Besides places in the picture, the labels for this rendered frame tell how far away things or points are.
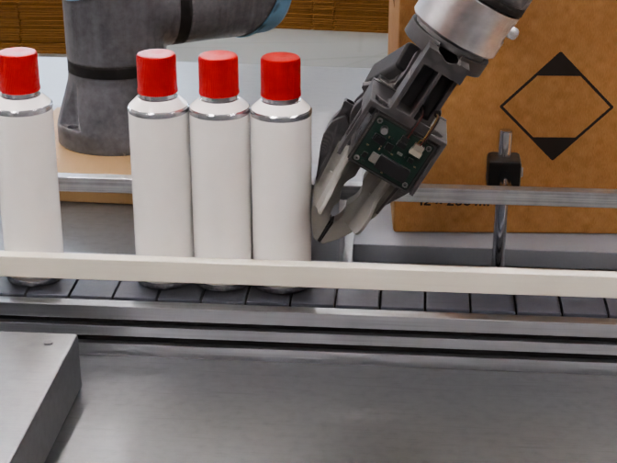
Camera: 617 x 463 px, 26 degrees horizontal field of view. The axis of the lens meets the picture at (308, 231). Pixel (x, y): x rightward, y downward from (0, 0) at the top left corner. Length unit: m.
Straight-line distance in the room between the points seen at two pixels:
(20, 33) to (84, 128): 3.79
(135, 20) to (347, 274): 0.51
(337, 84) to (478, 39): 0.89
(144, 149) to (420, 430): 0.33
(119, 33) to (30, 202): 0.41
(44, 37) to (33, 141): 4.18
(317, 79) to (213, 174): 0.84
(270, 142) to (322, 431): 0.24
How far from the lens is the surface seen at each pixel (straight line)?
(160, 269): 1.15
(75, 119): 1.58
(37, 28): 5.33
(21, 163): 1.15
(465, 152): 1.33
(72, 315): 1.17
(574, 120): 1.34
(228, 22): 1.58
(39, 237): 1.18
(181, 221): 1.15
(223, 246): 1.15
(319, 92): 1.89
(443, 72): 1.04
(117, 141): 1.54
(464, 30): 1.04
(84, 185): 1.21
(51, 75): 2.00
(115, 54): 1.53
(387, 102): 1.06
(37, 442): 1.01
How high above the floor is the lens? 1.38
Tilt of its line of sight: 23 degrees down
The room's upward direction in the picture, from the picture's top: straight up
